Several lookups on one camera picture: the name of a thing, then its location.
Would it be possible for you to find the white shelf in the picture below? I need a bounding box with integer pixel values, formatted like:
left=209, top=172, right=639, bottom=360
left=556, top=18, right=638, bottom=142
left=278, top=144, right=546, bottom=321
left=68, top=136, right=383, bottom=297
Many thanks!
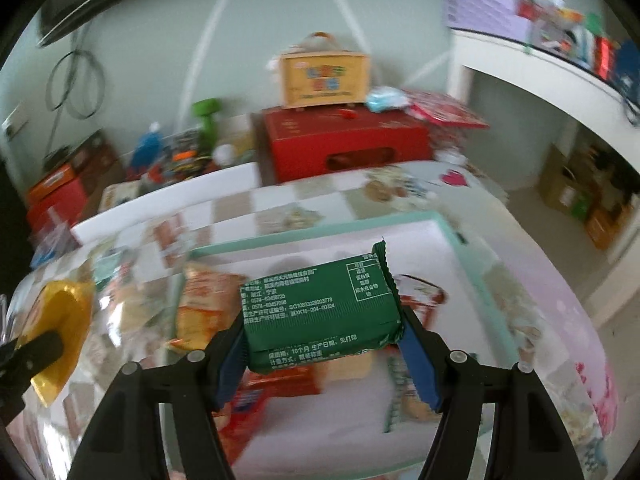
left=449, top=26, right=640, bottom=128

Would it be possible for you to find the red printed wrapper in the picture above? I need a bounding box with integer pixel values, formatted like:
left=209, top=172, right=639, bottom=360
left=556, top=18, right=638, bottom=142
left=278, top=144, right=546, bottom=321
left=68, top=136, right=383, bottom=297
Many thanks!
left=404, top=90, right=492, bottom=129

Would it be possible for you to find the white flat board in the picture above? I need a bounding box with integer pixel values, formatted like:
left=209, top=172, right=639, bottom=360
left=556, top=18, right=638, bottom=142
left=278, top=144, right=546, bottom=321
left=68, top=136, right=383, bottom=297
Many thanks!
left=69, top=161, right=262, bottom=247

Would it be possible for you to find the yellow cardboard carry box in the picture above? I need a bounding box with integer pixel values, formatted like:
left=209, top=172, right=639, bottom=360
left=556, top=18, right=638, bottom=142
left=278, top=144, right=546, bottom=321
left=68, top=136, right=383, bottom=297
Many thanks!
left=276, top=31, right=372, bottom=111

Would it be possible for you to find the orange box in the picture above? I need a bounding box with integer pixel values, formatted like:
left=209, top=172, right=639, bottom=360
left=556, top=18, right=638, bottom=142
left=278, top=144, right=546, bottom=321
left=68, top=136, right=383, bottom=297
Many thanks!
left=26, top=164, right=77, bottom=202

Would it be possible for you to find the green dumbbell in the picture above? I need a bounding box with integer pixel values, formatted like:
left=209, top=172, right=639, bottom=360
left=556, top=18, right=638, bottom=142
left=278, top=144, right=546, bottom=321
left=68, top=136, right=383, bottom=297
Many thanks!
left=191, top=98, right=224, bottom=154

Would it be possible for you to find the stack of cardboard boxes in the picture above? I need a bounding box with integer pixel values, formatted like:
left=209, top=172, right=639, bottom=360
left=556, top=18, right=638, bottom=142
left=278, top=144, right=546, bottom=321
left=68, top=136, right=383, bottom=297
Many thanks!
left=536, top=141, right=627, bottom=252

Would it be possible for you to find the black monitor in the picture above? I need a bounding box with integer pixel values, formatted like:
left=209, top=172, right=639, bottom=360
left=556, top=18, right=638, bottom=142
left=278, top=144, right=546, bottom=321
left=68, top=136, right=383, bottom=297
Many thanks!
left=36, top=0, right=182, bottom=49

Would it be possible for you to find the orange egg roll packet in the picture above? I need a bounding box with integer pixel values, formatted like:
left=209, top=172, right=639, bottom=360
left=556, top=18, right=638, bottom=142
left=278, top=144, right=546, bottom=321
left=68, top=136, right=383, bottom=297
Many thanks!
left=174, top=264, right=249, bottom=352

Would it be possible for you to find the black looped cable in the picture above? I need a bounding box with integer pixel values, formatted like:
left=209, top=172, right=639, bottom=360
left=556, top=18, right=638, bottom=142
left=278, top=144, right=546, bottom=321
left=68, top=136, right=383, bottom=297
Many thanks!
left=49, top=49, right=107, bottom=122

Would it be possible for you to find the large red box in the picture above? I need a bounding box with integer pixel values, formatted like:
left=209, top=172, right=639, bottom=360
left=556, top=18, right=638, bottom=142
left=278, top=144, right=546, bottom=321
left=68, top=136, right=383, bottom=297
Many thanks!
left=259, top=104, right=434, bottom=187

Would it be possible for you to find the toy car pack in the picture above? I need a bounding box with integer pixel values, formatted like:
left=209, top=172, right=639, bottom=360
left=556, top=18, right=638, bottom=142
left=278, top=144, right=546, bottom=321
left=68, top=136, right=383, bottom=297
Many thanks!
left=164, top=129, right=212, bottom=177

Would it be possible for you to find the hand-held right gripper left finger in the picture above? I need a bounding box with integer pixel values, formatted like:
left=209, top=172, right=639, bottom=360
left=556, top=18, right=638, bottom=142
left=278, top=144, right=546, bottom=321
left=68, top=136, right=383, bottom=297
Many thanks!
left=67, top=311, right=249, bottom=480

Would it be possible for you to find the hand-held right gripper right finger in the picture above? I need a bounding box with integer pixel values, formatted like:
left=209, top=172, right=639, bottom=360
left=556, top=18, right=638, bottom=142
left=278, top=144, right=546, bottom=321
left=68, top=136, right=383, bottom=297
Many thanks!
left=399, top=304, right=576, bottom=480

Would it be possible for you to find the yellow clear snack packet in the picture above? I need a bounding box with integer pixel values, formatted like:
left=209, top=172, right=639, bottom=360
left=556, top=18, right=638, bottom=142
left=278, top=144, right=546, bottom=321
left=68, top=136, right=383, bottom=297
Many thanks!
left=21, top=279, right=94, bottom=409

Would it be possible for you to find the green snack packet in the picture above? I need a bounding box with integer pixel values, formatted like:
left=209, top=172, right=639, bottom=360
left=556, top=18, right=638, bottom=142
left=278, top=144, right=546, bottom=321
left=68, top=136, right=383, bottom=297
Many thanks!
left=239, top=239, right=404, bottom=374

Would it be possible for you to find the small red snack packet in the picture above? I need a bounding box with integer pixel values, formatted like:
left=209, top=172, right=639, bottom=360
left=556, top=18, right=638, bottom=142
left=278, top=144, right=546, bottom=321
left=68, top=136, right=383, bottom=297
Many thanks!
left=219, top=364, right=322, bottom=457

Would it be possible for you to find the blue water bottle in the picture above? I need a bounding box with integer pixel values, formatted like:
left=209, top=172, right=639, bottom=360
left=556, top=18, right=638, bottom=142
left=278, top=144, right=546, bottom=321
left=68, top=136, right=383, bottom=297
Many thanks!
left=129, top=121, right=167, bottom=172

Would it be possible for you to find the mint green tray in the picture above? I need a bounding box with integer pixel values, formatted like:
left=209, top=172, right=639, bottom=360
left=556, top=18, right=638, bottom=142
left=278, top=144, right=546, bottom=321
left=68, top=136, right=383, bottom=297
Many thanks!
left=169, top=209, right=522, bottom=476

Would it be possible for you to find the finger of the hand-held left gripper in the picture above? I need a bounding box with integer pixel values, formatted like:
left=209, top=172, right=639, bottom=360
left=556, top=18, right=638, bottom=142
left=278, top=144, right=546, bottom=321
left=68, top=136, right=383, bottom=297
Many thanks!
left=17, top=331, right=67, bottom=377

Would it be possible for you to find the row of colourful books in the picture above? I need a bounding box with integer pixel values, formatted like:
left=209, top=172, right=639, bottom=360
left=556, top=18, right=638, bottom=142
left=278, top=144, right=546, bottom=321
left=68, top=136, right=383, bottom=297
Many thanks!
left=516, top=0, right=640, bottom=92

